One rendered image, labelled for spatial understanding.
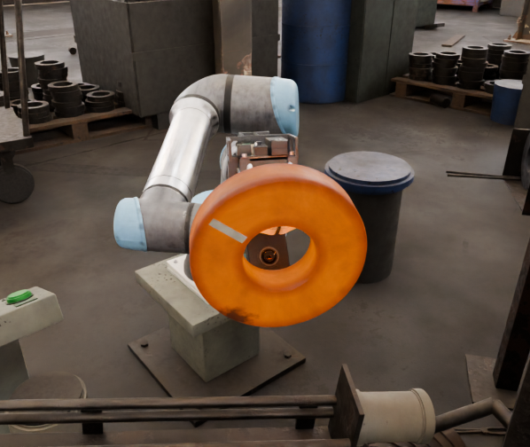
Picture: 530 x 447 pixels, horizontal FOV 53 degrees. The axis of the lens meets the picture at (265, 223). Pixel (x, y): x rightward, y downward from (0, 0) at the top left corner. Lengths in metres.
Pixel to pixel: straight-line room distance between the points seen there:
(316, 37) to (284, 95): 3.20
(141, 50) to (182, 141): 2.71
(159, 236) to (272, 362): 0.97
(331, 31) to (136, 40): 1.50
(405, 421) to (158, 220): 0.40
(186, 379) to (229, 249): 1.19
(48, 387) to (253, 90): 0.63
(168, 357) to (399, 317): 0.79
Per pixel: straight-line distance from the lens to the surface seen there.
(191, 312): 1.39
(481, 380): 1.73
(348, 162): 1.97
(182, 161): 0.85
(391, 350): 1.76
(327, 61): 4.27
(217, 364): 1.58
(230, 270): 0.45
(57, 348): 1.85
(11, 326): 0.96
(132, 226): 0.75
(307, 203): 0.43
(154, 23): 3.62
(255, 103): 1.03
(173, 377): 1.63
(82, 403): 0.63
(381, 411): 0.62
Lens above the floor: 1.14
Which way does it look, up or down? 28 degrees down
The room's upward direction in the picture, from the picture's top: straight up
